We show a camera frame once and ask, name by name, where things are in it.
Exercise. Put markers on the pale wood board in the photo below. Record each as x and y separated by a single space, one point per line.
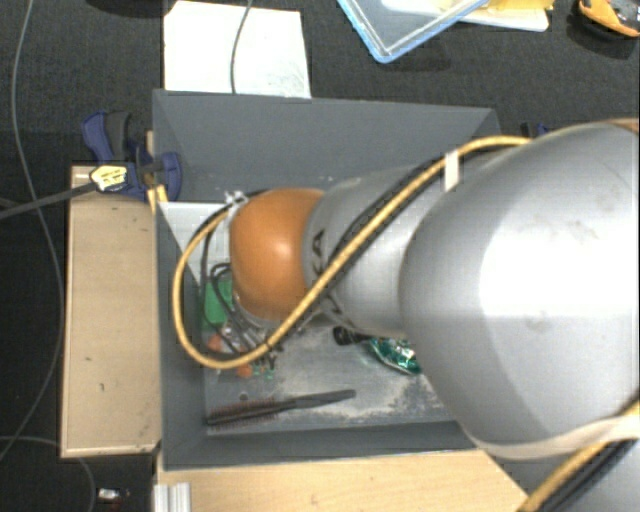
112 320

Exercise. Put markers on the green crumpled packet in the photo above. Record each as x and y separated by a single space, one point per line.
397 356

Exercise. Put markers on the grey metal bin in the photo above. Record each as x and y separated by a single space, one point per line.
310 145

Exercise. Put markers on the bright green box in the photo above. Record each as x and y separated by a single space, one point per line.
216 306

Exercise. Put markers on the black cylinder on white bracket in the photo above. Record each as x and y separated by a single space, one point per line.
345 335

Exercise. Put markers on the orange oblong thing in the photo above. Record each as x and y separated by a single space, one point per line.
216 343

